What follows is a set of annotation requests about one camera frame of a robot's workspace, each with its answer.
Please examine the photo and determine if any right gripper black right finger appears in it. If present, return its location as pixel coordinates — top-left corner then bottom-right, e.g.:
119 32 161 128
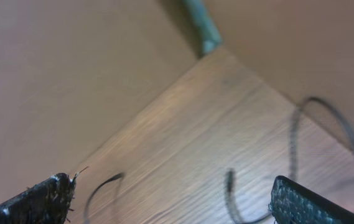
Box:
269 175 354 224

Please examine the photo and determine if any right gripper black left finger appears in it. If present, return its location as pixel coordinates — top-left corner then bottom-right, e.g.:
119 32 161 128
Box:
0 173 77 224

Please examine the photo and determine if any thin black cable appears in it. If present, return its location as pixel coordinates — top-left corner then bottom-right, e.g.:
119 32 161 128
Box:
83 172 125 224
225 96 354 224

